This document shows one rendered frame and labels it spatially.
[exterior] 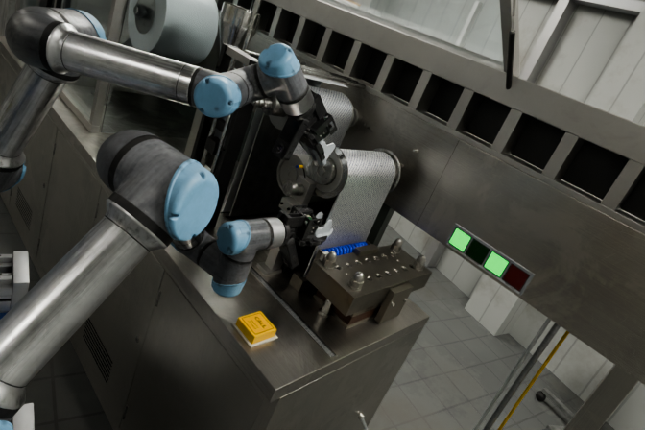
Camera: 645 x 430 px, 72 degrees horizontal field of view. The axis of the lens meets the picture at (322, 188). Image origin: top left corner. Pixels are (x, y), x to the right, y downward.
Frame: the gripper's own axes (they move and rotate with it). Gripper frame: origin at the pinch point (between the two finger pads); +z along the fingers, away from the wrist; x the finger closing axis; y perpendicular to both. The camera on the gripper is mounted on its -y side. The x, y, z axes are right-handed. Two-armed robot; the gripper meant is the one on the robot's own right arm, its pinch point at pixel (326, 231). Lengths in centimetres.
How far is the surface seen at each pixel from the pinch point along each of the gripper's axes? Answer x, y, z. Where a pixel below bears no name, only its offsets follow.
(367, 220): -0.3, 2.3, 17.0
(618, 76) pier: 8, 83, 236
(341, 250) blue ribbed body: -3.1, -5.0, 5.7
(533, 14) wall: 92, 108, 274
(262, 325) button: -11.1, -16.6, -25.3
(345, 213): -0.2, 5.7, 4.3
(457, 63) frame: 2, 54, 31
